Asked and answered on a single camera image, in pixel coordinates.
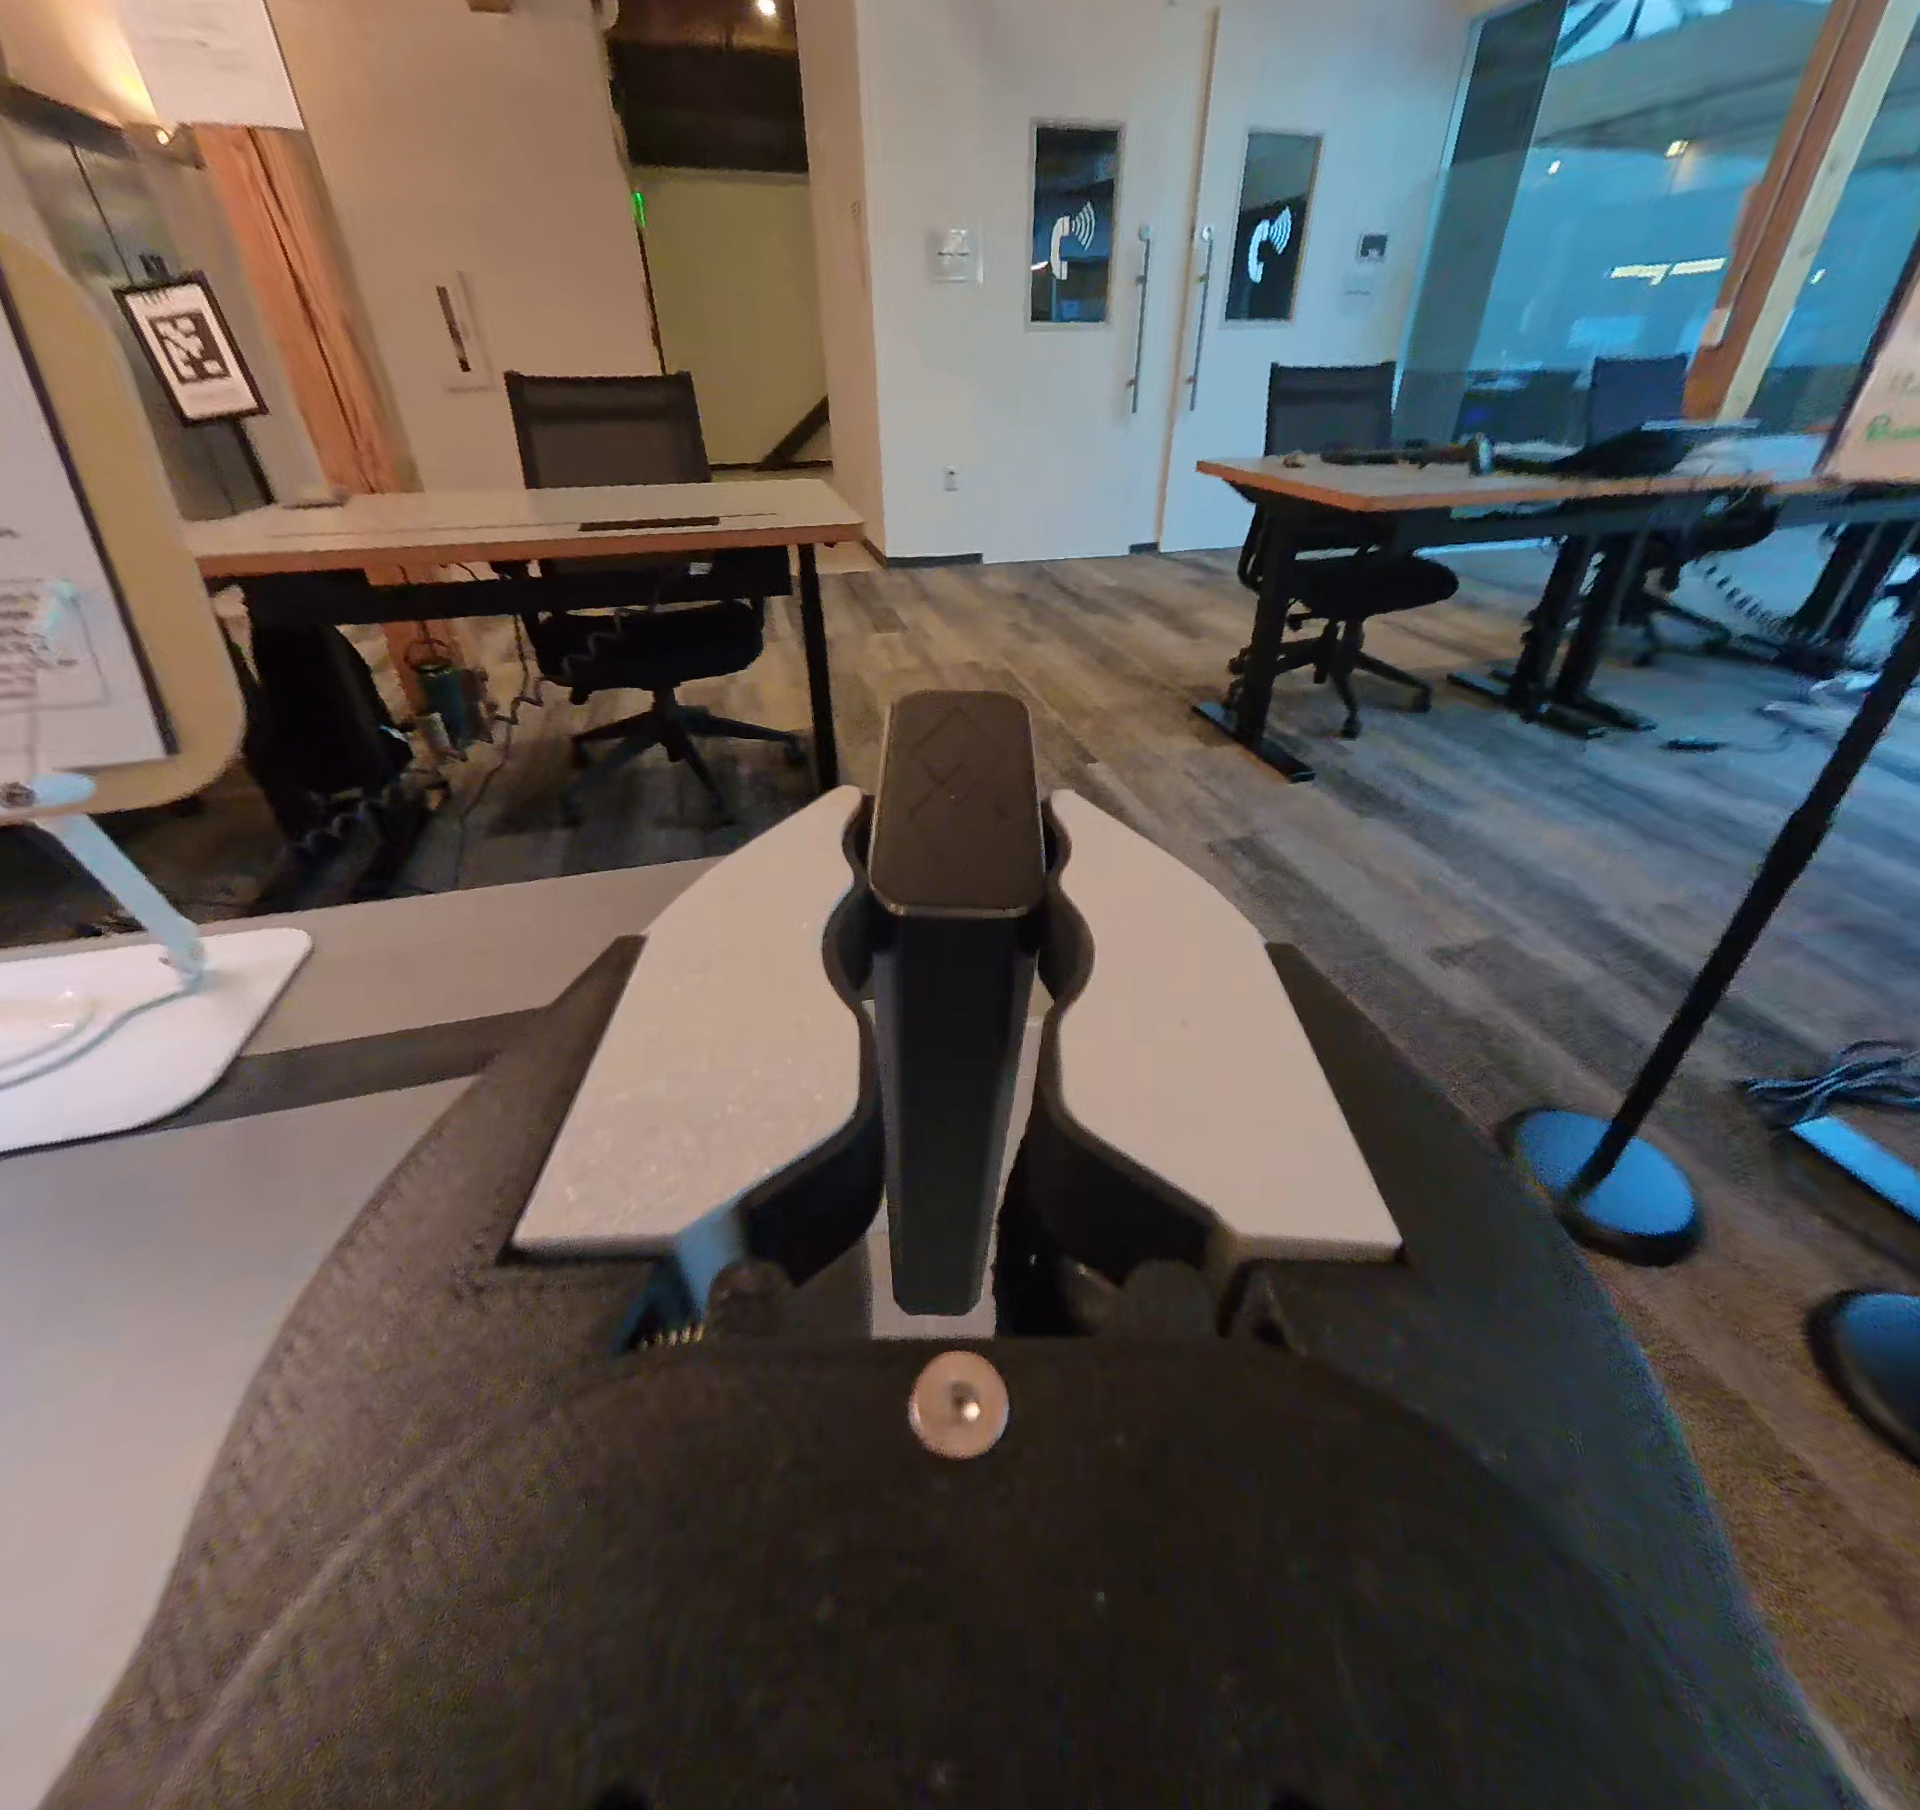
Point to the grey top office desk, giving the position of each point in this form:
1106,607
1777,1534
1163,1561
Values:
495,520

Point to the black fiducial marker sign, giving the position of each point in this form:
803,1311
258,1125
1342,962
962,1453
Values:
189,350

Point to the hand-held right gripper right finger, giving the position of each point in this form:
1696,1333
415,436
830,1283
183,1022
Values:
1199,1061

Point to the wooden top office desk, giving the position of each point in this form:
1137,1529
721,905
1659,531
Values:
1348,478

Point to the black round stand base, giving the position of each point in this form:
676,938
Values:
1874,1376

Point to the black stand pole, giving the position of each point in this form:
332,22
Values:
1605,1187

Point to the black desk foot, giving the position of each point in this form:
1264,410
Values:
1859,1166

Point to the instruction sign board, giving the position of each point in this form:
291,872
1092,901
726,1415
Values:
89,520

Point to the white phone booth door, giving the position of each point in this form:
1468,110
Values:
1274,416
1080,416

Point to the black office chair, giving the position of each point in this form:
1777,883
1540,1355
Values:
1329,407
607,439
1635,392

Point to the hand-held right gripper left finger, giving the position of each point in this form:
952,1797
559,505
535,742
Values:
720,1061

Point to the black usb hub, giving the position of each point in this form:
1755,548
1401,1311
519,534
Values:
952,1092

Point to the white paper notice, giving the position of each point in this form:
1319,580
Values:
187,11

